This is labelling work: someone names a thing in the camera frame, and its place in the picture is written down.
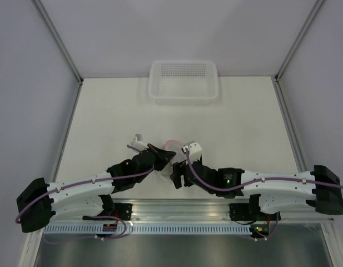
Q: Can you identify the white mesh laundry bag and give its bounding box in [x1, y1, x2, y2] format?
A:
[158, 140, 186, 184]

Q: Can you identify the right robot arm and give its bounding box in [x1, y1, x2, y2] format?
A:
[170, 160, 343, 220]

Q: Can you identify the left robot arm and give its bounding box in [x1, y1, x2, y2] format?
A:
[15, 144, 176, 233]

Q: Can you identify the white perforated plastic basket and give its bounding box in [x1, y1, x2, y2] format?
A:
[148, 60, 219, 105]

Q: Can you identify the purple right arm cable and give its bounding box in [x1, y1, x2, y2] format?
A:
[181, 147, 343, 201]

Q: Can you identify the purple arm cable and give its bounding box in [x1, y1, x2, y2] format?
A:
[14, 144, 155, 225]
[181, 147, 343, 201]

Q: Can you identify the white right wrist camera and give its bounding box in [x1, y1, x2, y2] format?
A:
[181, 140, 202, 157]

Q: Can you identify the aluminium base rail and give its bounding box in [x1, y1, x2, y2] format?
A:
[48, 197, 336, 223]

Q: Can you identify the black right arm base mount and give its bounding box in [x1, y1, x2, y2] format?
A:
[228, 203, 277, 224]

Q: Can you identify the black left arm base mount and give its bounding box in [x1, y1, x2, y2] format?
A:
[107, 203, 133, 221]

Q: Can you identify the white slotted cable duct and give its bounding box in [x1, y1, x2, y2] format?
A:
[43, 222, 251, 235]

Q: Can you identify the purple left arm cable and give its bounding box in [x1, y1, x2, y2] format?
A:
[14, 144, 155, 225]

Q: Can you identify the left aluminium frame post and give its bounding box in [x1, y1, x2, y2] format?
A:
[31, 0, 83, 85]

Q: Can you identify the aluminium frame post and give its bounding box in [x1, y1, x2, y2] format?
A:
[31, 0, 83, 85]
[274, 0, 326, 83]

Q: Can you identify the right aluminium frame post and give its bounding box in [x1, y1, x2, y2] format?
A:
[274, 0, 326, 83]

